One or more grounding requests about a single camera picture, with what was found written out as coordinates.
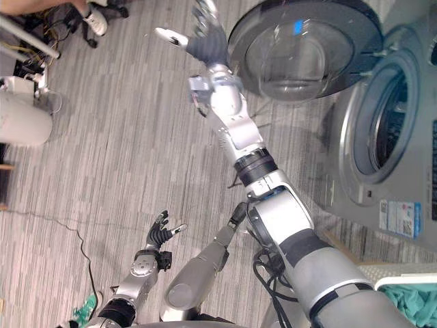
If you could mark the person's leg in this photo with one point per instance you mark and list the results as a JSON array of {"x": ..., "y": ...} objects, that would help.
[{"x": 81, "y": 4}]

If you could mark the white power box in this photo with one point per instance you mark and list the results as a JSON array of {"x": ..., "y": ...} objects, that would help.
[{"x": 17, "y": 84}]

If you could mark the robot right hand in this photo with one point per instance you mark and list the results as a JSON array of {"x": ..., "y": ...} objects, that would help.
[{"x": 208, "y": 46}]

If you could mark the robot left silver arm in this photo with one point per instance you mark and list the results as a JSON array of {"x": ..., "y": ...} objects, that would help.
[{"x": 141, "y": 268}]

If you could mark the silver front-load washing machine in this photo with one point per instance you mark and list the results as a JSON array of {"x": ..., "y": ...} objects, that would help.
[{"x": 348, "y": 191}]

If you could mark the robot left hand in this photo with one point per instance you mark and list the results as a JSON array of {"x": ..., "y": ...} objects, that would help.
[{"x": 157, "y": 237}]

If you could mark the small green cloth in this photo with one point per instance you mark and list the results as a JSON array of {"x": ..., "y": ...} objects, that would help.
[{"x": 85, "y": 307}]

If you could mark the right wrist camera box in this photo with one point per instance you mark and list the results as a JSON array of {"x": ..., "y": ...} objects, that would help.
[{"x": 199, "y": 87}]

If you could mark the robot left leg with foot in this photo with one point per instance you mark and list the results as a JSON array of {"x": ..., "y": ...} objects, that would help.
[{"x": 198, "y": 273}]

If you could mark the grey metal table leg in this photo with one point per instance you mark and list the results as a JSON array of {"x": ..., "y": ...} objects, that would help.
[{"x": 30, "y": 36}]

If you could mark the wooden furniture foot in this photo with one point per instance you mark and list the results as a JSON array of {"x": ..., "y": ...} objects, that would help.
[{"x": 7, "y": 167}]

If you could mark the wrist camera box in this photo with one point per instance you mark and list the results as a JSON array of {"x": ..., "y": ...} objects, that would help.
[
  {"x": 165, "y": 261},
  {"x": 199, "y": 87}
]

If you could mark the person's foot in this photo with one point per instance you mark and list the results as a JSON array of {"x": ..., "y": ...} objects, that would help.
[{"x": 96, "y": 21}]

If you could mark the green garment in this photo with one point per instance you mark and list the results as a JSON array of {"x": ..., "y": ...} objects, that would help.
[{"x": 409, "y": 304}]

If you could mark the white perforated laundry basket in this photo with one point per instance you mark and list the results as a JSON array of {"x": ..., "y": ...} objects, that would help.
[{"x": 372, "y": 276}]

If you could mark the round glass washer door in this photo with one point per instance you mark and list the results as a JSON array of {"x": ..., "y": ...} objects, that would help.
[{"x": 297, "y": 58}]

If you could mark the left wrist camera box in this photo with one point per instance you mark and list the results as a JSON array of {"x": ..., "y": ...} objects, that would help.
[{"x": 165, "y": 261}]

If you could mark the blue white washer sticker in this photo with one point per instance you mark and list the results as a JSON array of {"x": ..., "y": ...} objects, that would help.
[{"x": 399, "y": 218}]

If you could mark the white cylindrical container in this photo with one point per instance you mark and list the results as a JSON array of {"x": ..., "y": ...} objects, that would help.
[{"x": 24, "y": 119}]

